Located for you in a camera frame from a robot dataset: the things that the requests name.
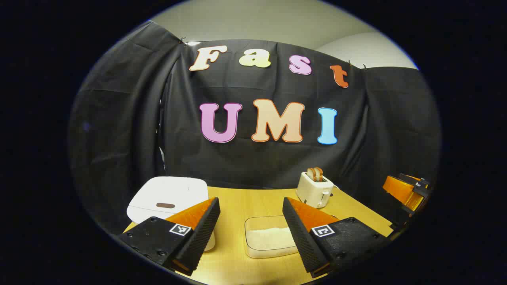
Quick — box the cream white toaster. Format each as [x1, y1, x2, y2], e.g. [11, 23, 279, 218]
[296, 171, 334, 209]

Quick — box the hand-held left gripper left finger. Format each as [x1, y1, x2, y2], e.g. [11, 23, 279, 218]
[118, 197, 221, 277]

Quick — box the white rice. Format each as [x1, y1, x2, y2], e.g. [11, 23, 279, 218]
[248, 227, 297, 251]

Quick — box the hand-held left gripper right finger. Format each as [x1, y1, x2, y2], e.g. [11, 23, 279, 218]
[282, 197, 393, 278]

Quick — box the white rice cooker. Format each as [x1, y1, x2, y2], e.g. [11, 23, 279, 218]
[127, 176, 216, 252]

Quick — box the black backdrop cloth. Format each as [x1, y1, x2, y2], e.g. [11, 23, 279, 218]
[67, 20, 442, 238]

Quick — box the clear plastic container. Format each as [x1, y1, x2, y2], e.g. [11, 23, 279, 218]
[244, 215, 299, 259]

